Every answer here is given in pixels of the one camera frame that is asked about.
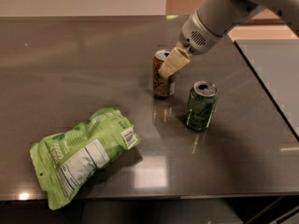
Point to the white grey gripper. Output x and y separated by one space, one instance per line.
195 36

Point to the orange soda can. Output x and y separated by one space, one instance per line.
162 87

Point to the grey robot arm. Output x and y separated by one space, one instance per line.
234 12

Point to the green soda can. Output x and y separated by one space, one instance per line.
201 104

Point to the green rice chip bag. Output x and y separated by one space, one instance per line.
65 161

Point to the grey side table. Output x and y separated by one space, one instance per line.
276 64

